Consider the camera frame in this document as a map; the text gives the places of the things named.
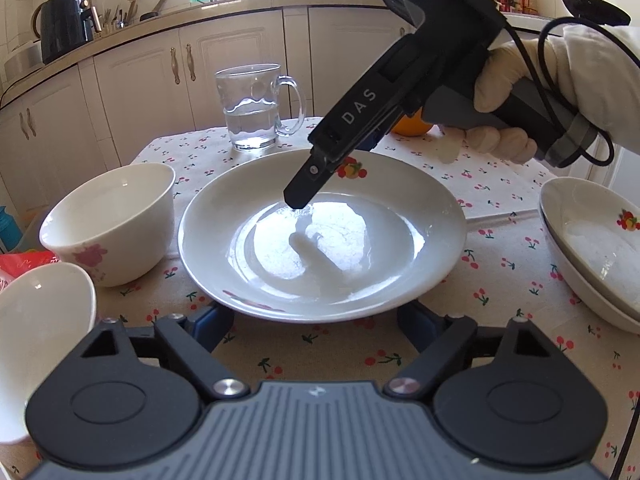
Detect white deep plate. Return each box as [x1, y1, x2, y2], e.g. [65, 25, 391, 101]
[539, 177, 640, 318]
[178, 150, 467, 324]

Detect white floral bowl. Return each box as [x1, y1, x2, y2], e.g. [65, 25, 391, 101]
[39, 162, 176, 287]
[0, 262, 96, 444]

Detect large white fruit-print plate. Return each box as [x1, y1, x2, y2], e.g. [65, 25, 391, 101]
[539, 210, 639, 335]

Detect white kitchen cabinets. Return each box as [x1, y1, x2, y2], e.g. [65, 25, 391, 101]
[1, 6, 408, 217]

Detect white gloved right hand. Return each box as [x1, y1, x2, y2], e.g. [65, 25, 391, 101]
[464, 23, 640, 165]

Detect orange with leaf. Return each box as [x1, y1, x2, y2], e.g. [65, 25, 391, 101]
[392, 110, 433, 138]

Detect cherry print tablecloth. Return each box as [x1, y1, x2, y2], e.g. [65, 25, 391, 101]
[0, 117, 640, 480]

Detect black frying pan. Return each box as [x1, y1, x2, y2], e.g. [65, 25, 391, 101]
[562, 0, 631, 26]

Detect glass mug with water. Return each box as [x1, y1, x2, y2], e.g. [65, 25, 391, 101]
[215, 63, 306, 152]

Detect red drink carton box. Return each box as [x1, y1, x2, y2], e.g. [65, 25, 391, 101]
[0, 250, 58, 290]

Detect teal thermos jug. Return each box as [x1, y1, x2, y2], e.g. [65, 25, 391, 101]
[0, 206, 23, 252]

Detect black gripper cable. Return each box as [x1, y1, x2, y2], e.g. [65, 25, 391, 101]
[504, 14, 640, 480]

